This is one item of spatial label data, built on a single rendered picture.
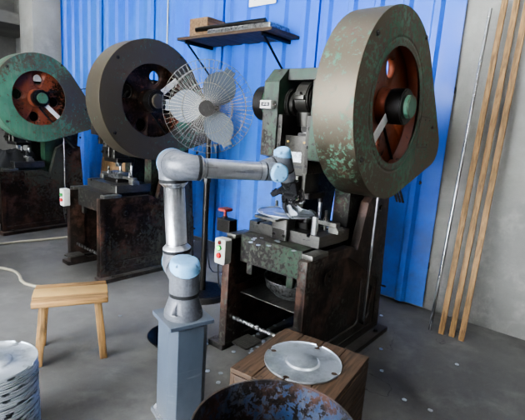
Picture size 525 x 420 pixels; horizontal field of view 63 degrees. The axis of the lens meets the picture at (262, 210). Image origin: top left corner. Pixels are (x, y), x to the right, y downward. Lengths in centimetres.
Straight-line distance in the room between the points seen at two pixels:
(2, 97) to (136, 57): 175
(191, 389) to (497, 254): 211
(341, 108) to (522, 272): 185
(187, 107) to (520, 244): 223
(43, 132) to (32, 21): 245
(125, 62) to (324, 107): 170
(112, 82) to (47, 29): 393
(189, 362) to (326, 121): 108
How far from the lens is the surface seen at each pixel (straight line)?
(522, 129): 305
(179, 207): 173
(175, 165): 159
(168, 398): 185
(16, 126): 458
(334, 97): 169
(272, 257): 213
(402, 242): 323
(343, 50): 175
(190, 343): 174
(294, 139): 218
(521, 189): 305
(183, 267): 164
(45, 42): 684
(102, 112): 297
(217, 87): 278
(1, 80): 455
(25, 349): 192
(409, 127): 229
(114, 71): 302
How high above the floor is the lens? 120
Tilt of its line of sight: 11 degrees down
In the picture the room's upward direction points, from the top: 4 degrees clockwise
